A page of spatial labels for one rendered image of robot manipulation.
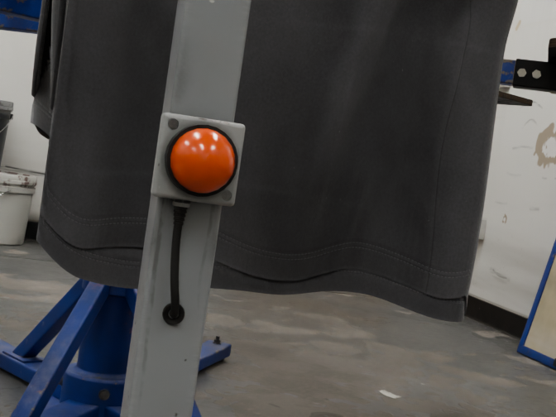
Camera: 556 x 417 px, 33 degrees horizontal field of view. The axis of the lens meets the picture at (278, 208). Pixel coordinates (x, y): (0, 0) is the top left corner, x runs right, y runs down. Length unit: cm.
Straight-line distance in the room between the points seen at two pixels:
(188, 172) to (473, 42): 47
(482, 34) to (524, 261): 360
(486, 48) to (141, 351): 51
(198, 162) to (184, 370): 14
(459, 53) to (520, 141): 377
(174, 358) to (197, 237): 8
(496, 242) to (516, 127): 56
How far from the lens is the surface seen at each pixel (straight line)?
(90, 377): 221
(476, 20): 95
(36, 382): 202
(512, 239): 464
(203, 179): 54
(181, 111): 57
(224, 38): 58
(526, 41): 484
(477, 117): 95
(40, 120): 94
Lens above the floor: 66
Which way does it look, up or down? 3 degrees down
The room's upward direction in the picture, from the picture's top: 8 degrees clockwise
